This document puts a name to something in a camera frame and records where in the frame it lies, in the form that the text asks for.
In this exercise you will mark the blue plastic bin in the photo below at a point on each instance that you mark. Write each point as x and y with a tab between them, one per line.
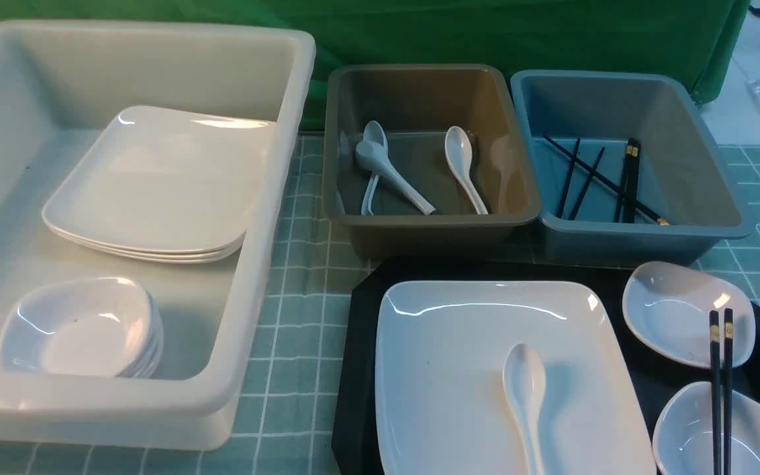
682	175

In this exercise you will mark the white spoon in bin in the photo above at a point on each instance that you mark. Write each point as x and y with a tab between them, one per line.
459	156

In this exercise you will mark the large white square plate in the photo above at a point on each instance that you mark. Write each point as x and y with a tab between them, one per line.
441	405

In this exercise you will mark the large white plastic tub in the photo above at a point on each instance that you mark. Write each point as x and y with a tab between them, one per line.
61	82

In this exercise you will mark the stack of white bowls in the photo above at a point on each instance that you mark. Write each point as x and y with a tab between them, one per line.
102	326

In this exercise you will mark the stack of white plates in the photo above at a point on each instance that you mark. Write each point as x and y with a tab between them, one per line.
166	184

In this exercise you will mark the grey-white spoon on top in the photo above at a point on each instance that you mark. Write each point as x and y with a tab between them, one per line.
374	157

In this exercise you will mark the green checked tablecloth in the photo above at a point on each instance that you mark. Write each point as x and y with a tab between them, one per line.
286	410

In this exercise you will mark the white ceramic spoon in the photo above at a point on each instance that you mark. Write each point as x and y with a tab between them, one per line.
524	383

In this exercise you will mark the black serving tray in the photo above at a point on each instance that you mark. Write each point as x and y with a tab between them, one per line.
655	378

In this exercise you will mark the black chopstick in bin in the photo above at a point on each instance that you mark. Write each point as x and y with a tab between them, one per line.
568	178
583	192

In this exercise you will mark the long diagonal black chopstick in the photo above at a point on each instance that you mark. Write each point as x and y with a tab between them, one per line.
654	216

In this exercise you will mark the brown plastic bin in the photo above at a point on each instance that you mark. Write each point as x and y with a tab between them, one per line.
416	104

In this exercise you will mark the white bowl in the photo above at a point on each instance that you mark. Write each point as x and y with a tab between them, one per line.
667	307
683	437

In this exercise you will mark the white spoon underneath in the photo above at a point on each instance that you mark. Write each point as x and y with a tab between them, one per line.
375	133

